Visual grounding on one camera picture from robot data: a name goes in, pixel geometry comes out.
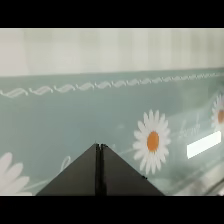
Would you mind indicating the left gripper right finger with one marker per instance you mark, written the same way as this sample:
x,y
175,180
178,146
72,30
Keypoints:
x,y
123,176

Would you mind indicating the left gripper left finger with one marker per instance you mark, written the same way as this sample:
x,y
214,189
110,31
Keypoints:
x,y
78,176

